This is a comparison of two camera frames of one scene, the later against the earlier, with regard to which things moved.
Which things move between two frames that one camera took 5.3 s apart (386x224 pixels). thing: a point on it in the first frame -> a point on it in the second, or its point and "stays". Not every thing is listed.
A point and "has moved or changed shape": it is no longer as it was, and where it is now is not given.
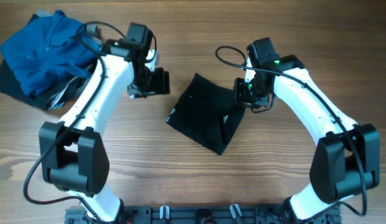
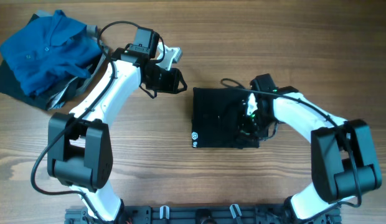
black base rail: [201, 214] stays
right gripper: [240, 95] -> [244, 128]
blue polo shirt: [47, 50] stays
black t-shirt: [207, 112] has moved or changed shape
